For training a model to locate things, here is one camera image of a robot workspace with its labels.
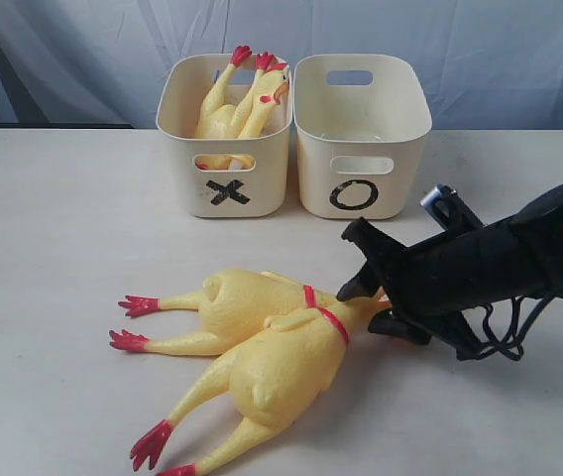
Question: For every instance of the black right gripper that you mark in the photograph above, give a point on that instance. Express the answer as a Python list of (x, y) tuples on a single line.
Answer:
[(431, 283)]

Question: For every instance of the cream bin marked O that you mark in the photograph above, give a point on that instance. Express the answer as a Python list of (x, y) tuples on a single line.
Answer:
[(362, 122)]

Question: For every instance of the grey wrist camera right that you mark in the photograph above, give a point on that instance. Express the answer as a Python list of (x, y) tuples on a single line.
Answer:
[(440, 204)]

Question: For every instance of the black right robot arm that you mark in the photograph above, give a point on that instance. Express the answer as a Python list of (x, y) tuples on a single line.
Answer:
[(539, 229)]

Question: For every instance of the yellow rubber chicken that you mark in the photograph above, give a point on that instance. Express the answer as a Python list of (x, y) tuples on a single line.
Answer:
[(219, 119), (260, 311), (272, 377)]

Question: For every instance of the cream bin marked X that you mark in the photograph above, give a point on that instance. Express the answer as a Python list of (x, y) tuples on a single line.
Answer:
[(254, 192)]

